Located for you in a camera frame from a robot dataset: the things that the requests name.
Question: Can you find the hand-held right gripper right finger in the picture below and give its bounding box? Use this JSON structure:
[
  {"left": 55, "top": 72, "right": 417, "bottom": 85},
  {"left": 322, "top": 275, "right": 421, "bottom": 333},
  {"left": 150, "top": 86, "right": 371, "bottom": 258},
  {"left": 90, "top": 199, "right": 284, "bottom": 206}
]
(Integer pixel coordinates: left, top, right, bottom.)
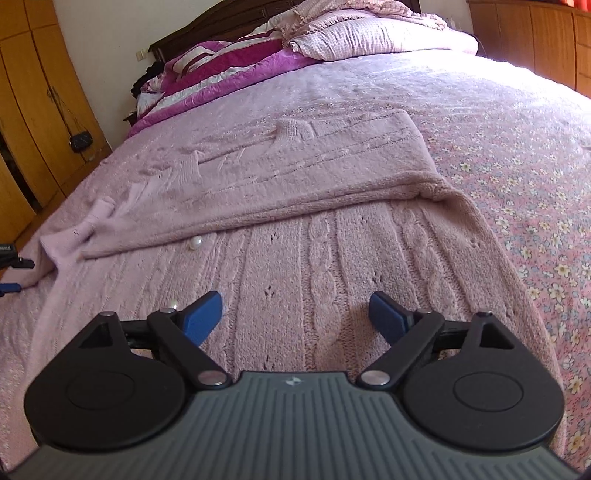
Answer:
[{"left": 360, "top": 291, "right": 516, "bottom": 389}]

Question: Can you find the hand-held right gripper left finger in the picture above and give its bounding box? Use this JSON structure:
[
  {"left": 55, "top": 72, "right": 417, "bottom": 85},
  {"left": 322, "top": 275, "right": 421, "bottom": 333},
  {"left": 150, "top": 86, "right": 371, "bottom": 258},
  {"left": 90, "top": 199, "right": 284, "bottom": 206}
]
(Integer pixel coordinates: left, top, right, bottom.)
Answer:
[{"left": 78, "top": 291, "right": 230, "bottom": 389}]

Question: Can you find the pink knitted sweater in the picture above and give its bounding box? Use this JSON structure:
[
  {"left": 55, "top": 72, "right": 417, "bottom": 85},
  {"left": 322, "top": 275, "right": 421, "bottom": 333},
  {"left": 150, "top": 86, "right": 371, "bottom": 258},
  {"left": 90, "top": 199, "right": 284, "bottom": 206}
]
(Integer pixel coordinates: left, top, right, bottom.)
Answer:
[{"left": 21, "top": 109, "right": 568, "bottom": 457}]

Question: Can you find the large wooden wardrobe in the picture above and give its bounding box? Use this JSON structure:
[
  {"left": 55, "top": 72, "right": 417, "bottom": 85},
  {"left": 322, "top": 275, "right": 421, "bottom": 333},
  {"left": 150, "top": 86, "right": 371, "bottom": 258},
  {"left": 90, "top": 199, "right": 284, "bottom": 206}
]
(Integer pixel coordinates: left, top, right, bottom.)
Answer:
[{"left": 0, "top": 0, "right": 112, "bottom": 237}]

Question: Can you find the pink floral bedsheet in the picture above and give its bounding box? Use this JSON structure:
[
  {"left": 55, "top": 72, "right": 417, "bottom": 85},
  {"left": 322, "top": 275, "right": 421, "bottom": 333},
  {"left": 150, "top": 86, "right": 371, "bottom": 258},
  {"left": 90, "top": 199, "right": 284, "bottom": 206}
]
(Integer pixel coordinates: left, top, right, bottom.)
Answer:
[{"left": 416, "top": 131, "right": 591, "bottom": 459}]

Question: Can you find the dark clothing pile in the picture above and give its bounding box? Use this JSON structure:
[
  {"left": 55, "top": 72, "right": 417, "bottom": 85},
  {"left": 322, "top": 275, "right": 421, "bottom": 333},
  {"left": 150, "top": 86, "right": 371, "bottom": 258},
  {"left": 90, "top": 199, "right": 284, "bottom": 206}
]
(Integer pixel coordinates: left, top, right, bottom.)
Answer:
[{"left": 130, "top": 62, "right": 167, "bottom": 99}]

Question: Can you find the magenta and white quilt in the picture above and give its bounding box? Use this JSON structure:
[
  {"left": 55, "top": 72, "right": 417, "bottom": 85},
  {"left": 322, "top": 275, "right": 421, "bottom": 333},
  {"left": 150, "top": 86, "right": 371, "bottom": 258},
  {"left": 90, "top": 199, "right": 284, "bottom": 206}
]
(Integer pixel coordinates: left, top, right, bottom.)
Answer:
[{"left": 128, "top": 39, "right": 320, "bottom": 138}]

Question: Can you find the pink checkered pillow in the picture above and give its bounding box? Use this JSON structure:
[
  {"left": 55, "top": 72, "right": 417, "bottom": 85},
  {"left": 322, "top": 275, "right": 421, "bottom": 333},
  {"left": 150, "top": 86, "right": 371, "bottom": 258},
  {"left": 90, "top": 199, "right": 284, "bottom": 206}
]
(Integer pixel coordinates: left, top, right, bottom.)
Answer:
[{"left": 252, "top": 0, "right": 479, "bottom": 64}]

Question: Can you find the dark wooden headboard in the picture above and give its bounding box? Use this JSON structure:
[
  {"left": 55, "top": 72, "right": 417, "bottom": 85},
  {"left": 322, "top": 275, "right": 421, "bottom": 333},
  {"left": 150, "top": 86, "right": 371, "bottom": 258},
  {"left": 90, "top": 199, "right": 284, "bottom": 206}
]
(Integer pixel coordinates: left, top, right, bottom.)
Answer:
[{"left": 148, "top": 0, "right": 424, "bottom": 63}]

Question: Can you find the wooden cabinet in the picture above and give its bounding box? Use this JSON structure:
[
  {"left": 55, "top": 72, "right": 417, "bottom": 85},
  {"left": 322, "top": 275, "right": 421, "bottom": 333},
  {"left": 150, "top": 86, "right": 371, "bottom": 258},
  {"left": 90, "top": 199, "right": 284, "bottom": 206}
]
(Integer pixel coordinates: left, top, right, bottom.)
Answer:
[{"left": 466, "top": 0, "right": 591, "bottom": 100}]

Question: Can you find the red curtain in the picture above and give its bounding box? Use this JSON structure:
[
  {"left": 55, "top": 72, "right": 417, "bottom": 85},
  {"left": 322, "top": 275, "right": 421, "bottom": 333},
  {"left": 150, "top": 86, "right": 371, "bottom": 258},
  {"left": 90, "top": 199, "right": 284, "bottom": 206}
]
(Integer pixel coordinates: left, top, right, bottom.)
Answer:
[{"left": 551, "top": 0, "right": 591, "bottom": 16}]

